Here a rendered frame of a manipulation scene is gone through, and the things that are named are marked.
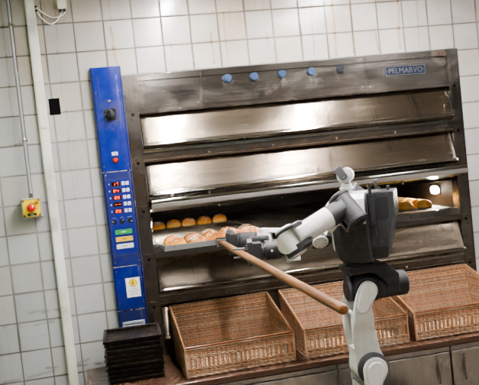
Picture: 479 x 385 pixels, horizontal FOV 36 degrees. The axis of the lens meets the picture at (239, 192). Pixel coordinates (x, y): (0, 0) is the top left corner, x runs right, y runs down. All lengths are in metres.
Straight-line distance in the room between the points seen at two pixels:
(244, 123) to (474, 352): 1.70
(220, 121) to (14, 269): 1.34
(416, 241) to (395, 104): 0.80
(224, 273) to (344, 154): 0.96
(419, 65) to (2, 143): 2.35
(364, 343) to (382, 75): 1.67
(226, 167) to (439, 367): 1.52
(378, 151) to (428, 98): 0.44
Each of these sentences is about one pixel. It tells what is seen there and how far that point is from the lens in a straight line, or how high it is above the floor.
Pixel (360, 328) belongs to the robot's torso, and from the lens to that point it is 3.32.
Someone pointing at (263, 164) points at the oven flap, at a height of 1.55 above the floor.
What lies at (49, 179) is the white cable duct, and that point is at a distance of 3.95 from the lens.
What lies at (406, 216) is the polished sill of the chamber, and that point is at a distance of 4.35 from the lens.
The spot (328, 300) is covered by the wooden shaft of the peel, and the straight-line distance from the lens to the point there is 2.10.
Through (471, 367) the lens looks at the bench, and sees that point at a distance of 4.04.
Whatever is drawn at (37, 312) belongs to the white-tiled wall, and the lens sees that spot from 4.04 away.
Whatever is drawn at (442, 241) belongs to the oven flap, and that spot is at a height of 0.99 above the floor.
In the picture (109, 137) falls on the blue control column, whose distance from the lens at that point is 3.93.
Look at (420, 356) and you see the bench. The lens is 3.90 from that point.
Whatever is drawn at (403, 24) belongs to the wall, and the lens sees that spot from 4.41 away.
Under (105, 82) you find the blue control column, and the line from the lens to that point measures 3.96.
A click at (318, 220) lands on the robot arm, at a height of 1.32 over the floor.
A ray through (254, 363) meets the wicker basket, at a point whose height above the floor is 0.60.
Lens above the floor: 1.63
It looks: 3 degrees down
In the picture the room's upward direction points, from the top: 6 degrees counter-clockwise
